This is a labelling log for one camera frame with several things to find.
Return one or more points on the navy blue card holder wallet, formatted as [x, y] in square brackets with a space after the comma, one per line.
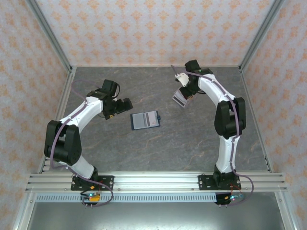
[138, 121]

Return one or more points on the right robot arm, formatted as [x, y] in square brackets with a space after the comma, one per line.
[226, 155]

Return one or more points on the white card black stripe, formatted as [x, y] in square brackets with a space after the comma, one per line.
[178, 99]

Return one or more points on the white card red signature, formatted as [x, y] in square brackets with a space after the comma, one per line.
[151, 119]

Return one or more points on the small controller circuit board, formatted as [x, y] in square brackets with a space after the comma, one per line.
[92, 197]
[230, 198]

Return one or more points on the grey metal panel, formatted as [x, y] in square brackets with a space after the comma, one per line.
[153, 215]

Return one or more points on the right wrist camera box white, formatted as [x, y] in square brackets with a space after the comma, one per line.
[182, 79]

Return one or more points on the aluminium side rail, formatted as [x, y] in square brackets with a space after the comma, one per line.
[64, 100]
[251, 107]

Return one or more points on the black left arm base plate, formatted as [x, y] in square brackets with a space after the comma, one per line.
[108, 182]

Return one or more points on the aluminium mounting rail beam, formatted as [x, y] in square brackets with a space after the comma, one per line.
[156, 182]

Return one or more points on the aluminium frame post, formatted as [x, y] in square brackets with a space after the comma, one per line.
[48, 36]
[261, 36]

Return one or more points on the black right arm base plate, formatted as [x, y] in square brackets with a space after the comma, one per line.
[204, 182]

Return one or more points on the aluminium frame leg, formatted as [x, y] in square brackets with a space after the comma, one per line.
[285, 213]
[24, 213]

